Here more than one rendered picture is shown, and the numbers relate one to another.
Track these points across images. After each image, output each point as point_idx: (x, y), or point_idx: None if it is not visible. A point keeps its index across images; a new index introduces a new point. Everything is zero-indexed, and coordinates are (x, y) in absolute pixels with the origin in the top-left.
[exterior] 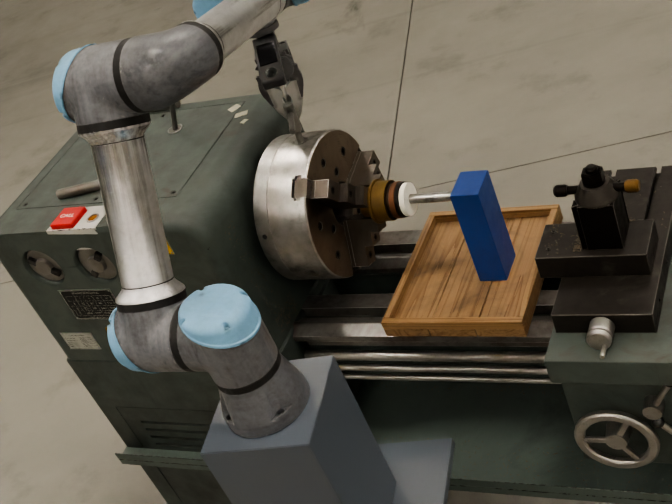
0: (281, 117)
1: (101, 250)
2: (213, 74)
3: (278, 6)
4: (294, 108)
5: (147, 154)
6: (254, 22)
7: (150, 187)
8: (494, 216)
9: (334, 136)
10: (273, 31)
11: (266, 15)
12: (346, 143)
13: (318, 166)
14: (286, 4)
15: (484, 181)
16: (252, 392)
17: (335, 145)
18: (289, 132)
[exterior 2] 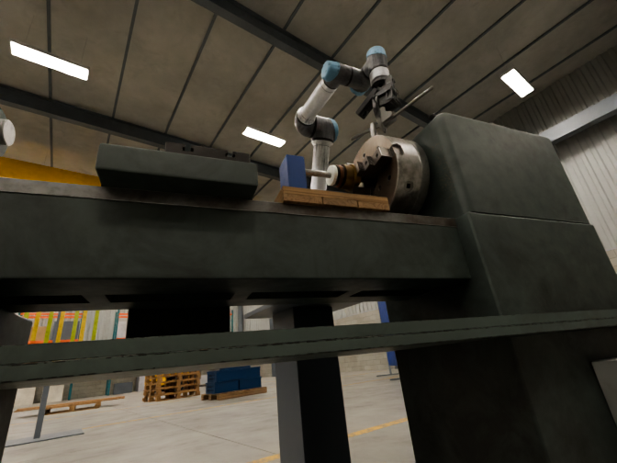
0: (424, 129)
1: None
2: (298, 123)
3: (320, 86)
4: (371, 126)
5: (316, 151)
6: (310, 99)
7: (313, 161)
8: (284, 185)
9: (374, 140)
10: (387, 83)
11: (315, 94)
12: (381, 143)
13: (360, 157)
14: (325, 83)
15: (283, 161)
16: None
17: (374, 145)
18: (426, 139)
